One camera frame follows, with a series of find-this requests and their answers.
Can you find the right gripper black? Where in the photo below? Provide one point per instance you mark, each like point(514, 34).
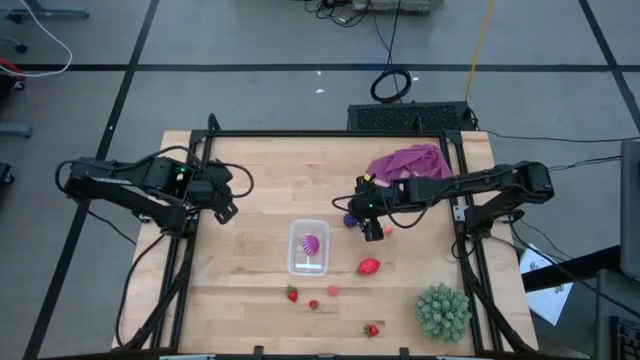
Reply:
point(375, 200)

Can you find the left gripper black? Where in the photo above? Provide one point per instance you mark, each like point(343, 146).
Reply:
point(215, 185)

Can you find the small salmon toy fruit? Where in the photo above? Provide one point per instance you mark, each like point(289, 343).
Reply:
point(389, 230)

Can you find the dark purple toy grapes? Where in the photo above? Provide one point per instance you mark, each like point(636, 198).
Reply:
point(349, 221)

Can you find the large red strawberry toy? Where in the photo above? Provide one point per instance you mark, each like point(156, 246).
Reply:
point(368, 267)

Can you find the purple toy onion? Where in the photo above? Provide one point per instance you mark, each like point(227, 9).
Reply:
point(311, 244)

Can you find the clear plastic tupperware container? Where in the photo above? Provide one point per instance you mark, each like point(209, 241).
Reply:
point(297, 260)

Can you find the small pink toy fruit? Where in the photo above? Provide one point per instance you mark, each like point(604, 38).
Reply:
point(333, 290)

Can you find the small red toy strawberry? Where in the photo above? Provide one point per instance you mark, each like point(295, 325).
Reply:
point(313, 305)

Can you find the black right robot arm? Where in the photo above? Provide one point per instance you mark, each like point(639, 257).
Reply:
point(475, 182)

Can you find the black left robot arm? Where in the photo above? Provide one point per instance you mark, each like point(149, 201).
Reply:
point(125, 185)

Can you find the purple cloth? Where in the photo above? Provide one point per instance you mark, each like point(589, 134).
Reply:
point(415, 160)

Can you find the black perforated computer case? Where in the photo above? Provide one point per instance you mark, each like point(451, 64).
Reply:
point(400, 117)

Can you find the green spiky artificial plant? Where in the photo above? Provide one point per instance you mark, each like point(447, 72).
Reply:
point(442, 312)

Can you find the grey equipment box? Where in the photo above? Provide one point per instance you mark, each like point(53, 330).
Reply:
point(395, 5)

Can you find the white printed paper sheet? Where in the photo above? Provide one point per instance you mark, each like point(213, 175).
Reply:
point(547, 300)

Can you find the grey metal furniture foot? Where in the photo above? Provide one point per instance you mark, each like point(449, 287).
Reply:
point(50, 14)
point(15, 131)

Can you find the black object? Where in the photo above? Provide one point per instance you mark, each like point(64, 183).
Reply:
point(5, 175)

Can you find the red object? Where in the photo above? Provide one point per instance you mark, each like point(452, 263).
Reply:
point(10, 67)

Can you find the black caster wheel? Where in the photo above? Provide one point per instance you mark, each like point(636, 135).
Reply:
point(21, 48)

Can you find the black keyboard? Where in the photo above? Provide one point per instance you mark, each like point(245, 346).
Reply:
point(627, 340)

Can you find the black metal table frame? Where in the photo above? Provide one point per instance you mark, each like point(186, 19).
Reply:
point(320, 134)

